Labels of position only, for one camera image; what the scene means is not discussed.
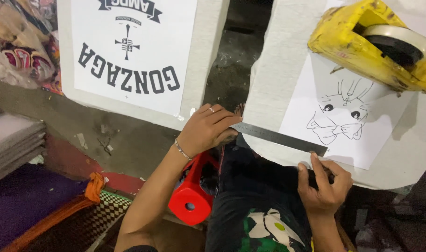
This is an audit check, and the white sheet with cartoon drawing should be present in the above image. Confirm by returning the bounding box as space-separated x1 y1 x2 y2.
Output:
278 52 415 171

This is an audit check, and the white board with lettered sheet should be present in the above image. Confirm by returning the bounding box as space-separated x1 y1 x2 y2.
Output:
57 0 231 131

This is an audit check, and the white board with drawing sheet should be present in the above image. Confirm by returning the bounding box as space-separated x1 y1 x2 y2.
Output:
242 0 426 190

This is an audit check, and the black and white checkered mat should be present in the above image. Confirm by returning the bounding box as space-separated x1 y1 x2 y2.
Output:
22 190 133 252

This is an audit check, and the white sheet with black lettering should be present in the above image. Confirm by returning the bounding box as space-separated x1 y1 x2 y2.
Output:
71 0 199 117

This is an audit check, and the person's black printed clothing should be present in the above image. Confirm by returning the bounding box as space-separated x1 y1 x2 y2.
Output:
204 134 341 252

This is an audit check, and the purple cloth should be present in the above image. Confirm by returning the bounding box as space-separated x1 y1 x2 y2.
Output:
0 163 92 252

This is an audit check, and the steel ruler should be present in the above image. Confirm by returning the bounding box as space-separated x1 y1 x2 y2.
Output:
230 122 329 157

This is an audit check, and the person's left hand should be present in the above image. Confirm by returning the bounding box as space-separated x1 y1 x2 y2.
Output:
176 103 243 160

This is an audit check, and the white paper scrap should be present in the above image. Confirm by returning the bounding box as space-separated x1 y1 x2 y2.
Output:
76 133 89 150

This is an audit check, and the person's right hand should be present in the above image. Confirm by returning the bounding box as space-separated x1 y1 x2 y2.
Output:
297 151 354 217

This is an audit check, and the silver bracelet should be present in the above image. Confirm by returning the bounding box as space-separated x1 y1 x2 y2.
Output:
174 137 193 161

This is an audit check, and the stack of grey boards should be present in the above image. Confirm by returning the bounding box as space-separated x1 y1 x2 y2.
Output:
0 112 47 187

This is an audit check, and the clear tape roll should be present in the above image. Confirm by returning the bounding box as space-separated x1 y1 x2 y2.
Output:
362 24 426 71

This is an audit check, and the plastic bag of colourful fabric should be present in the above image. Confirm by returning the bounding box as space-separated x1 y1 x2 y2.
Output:
0 0 64 96

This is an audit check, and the red plastic stool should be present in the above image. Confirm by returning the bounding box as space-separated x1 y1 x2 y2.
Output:
168 150 223 227

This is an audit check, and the orange cloth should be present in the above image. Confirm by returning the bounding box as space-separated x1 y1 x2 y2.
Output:
2 171 107 252

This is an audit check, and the yellow tape dispenser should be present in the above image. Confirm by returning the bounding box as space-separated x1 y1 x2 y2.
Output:
307 0 426 95

